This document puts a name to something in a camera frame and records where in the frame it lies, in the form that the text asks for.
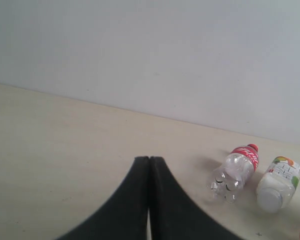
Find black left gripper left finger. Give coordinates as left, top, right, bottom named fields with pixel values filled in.
left=59, top=156, right=150, bottom=240

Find clear cola bottle red label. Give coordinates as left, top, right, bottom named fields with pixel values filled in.
left=207, top=144, right=259, bottom=203

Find white tea bottle fruit label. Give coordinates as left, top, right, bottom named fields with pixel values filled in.
left=256, top=156, right=300, bottom=213

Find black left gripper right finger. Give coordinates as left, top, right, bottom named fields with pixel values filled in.
left=148, top=156, right=240, bottom=240

